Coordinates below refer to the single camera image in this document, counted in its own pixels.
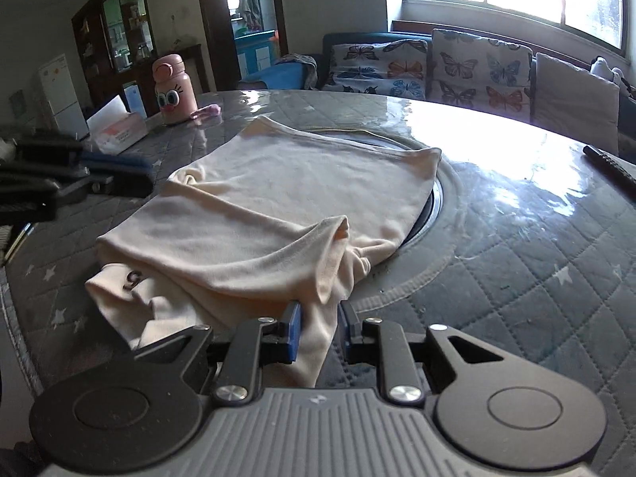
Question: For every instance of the smartphone with gold edge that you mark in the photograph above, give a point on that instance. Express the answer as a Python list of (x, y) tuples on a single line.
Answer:
[(17, 241)]

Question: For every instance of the square butterfly print cushion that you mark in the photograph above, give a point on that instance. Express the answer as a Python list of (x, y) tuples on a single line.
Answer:
[(477, 74)]

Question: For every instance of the black remote control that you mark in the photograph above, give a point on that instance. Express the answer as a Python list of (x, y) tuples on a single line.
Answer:
[(608, 161)]

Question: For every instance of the cream garment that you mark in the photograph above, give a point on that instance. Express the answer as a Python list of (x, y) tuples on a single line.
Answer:
[(278, 198)]

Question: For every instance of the white tissue box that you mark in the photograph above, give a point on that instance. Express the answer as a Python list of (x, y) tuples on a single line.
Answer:
[(119, 131)]

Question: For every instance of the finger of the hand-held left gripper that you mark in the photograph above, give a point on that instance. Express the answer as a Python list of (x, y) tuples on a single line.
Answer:
[(114, 160), (119, 184)]

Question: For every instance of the grey quilted star table cover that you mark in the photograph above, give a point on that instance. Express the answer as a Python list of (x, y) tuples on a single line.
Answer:
[(521, 268)]

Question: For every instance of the pink cartoon face bottle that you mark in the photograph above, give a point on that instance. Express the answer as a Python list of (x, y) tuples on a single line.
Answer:
[(174, 92)]

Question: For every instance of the white refrigerator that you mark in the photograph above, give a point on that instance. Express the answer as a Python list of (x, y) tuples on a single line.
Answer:
[(62, 94)]

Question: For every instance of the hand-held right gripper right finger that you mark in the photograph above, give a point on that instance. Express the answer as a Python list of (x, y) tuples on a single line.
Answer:
[(354, 335)]

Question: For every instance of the blue cabinet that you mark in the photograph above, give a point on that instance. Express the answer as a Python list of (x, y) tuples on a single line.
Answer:
[(253, 57)]

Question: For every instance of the hanging clothes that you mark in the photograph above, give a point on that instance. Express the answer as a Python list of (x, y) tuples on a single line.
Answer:
[(247, 5)]

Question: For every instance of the plain beige cushion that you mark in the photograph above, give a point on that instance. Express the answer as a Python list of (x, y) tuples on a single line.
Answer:
[(571, 102)]

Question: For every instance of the blue chair with grey cloth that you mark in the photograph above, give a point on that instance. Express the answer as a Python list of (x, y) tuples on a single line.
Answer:
[(278, 74)]

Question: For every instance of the dark wooden door frame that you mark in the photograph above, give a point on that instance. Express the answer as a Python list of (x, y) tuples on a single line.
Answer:
[(211, 25)]

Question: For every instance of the wide butterfly print cushion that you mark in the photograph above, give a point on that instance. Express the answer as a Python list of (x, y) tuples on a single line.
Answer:
[(377, 72)]

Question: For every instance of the white plush toy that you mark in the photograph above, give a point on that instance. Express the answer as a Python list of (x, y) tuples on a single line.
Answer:
[(603, 69)]

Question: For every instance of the dark wooden display cabinet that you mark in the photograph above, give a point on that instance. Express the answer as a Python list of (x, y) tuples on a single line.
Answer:
[(92, 35)]

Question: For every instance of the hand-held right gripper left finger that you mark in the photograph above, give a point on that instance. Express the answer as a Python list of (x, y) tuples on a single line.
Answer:
[(293, 335)]

